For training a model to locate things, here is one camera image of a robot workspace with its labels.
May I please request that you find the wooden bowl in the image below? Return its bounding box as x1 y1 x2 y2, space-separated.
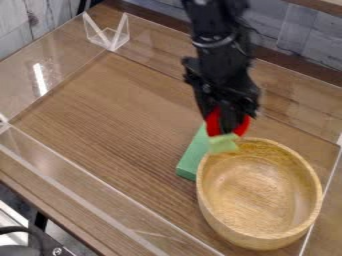
196 138 322 251

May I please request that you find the black cable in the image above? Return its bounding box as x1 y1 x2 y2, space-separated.
0 225 45 256

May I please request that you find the black table leg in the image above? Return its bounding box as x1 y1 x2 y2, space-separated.
33 212 48 231

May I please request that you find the green rectangular block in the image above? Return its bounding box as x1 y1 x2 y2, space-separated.
176 125 208 181

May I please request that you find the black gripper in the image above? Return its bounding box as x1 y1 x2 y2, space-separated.
182 57 260 134

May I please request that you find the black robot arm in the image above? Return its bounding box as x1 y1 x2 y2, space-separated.
182 0 260 137

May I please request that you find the red plush fruit green leaf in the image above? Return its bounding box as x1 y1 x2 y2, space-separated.
204 108 251 154

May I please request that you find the clear acrylic tray wall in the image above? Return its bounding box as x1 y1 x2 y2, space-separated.
0 115 223 256

